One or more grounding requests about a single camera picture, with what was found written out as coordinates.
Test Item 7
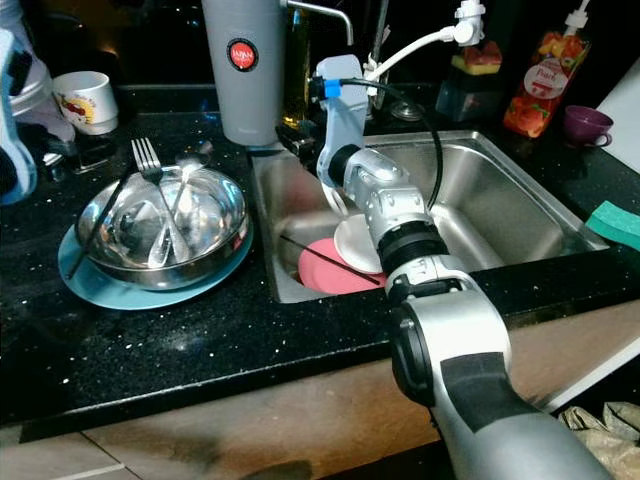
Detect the stainless steel sink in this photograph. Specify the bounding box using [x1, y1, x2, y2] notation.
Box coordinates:
[245, 128, 611, 304]

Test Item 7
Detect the small white dish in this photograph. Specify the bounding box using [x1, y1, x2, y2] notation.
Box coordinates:
[333, 213, 386, 274]

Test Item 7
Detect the green sponge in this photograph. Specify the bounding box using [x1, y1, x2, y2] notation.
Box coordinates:
[585, 200, 640, 251]

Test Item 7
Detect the peach dish soap pouch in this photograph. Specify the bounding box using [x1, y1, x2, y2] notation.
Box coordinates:
[503, 0, 593, 139]

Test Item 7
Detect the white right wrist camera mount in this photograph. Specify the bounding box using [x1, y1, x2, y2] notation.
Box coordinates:
[313, 55, 371, 191]

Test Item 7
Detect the steel sink faucet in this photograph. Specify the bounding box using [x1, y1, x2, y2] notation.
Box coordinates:
[368, 0, 391, 81]

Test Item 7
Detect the white cup with fruit print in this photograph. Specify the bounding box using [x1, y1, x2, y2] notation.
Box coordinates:
[52, 72, 119, 136]

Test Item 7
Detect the white faucet diverter hose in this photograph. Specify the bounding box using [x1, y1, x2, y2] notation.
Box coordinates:
[365, 25, 461, 81]

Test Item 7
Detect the olive woven sack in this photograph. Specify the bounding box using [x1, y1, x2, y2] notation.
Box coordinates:
[558, 400, 640, 480]

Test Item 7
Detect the white board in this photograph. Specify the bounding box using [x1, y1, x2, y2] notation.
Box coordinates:
[595, 85, 640, 176]

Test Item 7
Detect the white faucet diverter fitting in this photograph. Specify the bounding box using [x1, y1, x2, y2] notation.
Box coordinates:
[453, 0, 486, 46]

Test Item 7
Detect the brown wooden cabinet front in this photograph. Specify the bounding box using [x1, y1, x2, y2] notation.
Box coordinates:
[0, 300, 640, 480]

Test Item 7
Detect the steel fork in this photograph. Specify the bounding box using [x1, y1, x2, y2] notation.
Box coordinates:
[130, 137, 196, 266]

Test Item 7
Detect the steel filter spout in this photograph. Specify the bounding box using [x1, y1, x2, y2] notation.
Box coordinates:
[280, 0, 356, 46]

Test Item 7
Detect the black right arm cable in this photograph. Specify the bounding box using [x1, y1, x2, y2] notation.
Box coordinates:
[335, 78, 446, 211]

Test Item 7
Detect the light blue plate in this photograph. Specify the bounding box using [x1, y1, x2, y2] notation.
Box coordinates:
[57, 215, 254, 311]

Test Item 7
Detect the black sponge holder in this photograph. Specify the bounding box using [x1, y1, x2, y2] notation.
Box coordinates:
[435, 70, 504, 123]

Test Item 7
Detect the steel spoon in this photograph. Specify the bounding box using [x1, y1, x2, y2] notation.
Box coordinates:
[150, 150, 211, 271]

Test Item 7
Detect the grey water filter canister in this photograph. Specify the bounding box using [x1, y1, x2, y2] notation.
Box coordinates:
[200, 0, 286, 148]

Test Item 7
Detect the pink plate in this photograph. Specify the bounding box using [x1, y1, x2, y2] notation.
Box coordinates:
[297, 237, 386, 296]

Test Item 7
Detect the stainless steel bowl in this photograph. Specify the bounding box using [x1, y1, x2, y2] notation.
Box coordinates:
[75, 165, 249, 291]

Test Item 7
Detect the purple cup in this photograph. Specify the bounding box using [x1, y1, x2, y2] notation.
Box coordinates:
[562, 105, 615, 149]

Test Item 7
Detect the yellow and red sponge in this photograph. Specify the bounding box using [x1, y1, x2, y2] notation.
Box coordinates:
[450, 42, 503, 76]

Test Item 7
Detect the thin white filter hose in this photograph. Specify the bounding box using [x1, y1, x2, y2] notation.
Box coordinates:
[317, 183, 349, 223]

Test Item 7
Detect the yellow oil bottle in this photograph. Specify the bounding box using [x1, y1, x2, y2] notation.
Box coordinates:
[282, 10, 311, 131]

